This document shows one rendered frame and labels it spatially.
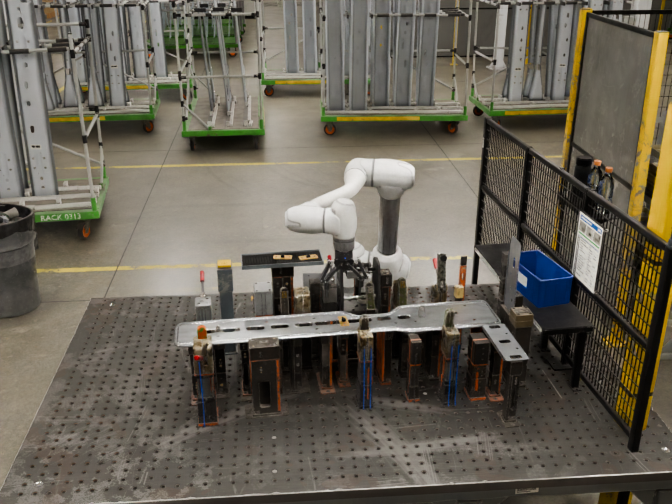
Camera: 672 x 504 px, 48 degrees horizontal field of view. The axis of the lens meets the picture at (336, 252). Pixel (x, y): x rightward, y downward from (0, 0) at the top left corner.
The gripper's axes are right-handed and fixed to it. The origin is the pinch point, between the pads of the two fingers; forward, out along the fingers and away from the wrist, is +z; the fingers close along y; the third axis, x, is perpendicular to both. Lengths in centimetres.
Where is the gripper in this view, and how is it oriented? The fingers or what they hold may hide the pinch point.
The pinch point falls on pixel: (343, 293)
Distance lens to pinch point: 316.5
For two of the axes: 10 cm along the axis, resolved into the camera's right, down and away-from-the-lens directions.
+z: 0.0, 9.2, 4.0
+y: -9.9, 0.6, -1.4
